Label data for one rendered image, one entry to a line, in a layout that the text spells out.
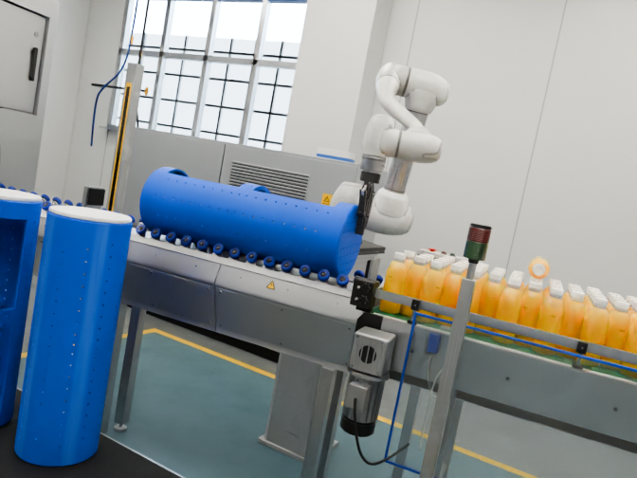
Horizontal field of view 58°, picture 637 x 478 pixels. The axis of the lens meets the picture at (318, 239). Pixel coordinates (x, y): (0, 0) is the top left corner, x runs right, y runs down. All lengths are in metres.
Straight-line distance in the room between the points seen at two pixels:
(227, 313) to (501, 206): 2.91
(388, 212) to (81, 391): 1.46
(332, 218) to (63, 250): 0.92
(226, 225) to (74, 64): 5.50
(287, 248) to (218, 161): 2.26
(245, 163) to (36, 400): 2.42
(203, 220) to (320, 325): 0.61
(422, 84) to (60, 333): 1.74
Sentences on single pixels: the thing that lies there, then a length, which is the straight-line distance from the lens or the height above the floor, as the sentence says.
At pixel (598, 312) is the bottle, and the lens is 1.93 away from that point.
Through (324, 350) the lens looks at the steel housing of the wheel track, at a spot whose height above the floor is 0.69.
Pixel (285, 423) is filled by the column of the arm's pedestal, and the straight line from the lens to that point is 2.87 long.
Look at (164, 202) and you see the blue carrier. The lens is 2.38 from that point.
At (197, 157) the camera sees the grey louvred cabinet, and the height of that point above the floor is 1.29.
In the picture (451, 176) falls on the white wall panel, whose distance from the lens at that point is 4.82.
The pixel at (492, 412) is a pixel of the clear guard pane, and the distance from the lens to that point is 1.88.
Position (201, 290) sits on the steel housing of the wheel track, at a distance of 2.32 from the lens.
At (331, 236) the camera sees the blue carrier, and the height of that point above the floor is 1.11.
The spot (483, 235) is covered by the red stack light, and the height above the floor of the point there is 1.23.
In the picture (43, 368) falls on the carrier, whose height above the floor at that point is 0.50.
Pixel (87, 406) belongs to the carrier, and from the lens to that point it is 2.27.
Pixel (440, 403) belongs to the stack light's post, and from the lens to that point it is 1.78.
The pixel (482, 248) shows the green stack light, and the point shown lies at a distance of 1.68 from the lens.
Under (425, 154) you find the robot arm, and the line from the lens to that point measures 2.14.
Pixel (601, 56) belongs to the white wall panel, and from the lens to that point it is 4.80.
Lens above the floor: 1.30
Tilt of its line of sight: 6 degrees down
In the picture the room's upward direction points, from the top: 11 degrees clockwise
